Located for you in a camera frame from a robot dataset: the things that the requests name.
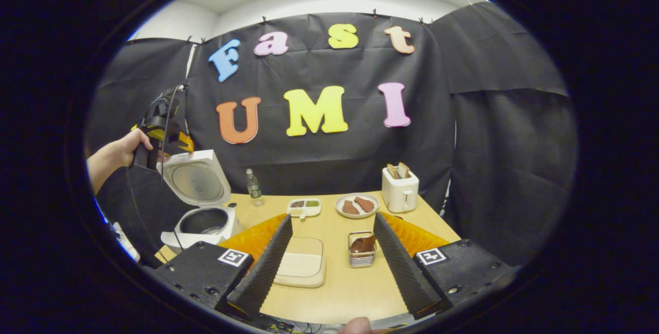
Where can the white toaster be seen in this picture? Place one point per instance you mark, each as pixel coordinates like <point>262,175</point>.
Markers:
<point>399,195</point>

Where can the round white plate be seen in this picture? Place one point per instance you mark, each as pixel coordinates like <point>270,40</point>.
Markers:
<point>338,205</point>

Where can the white divided condiment dish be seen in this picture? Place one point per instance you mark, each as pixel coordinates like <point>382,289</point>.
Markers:
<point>304,210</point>

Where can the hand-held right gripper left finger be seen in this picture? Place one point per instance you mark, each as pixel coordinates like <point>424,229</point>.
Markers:
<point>262,272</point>

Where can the clear container of rice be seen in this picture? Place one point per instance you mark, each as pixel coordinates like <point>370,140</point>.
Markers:
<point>301,267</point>

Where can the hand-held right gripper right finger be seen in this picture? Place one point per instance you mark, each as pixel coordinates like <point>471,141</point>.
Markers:
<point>401,272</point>

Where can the black backdrop cloth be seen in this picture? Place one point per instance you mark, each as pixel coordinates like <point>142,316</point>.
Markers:
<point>319,156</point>

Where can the white rice cooker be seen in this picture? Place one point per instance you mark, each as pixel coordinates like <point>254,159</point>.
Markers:
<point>198,182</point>

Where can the toasted bread slice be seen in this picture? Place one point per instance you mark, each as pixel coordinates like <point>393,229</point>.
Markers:
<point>393,171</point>
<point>404,170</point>

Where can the clear plastic water bottle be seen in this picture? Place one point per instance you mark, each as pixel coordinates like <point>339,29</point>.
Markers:
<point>253,190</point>

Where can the brown meat piece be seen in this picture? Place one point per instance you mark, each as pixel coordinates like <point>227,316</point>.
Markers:
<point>364,204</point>
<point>350,208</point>

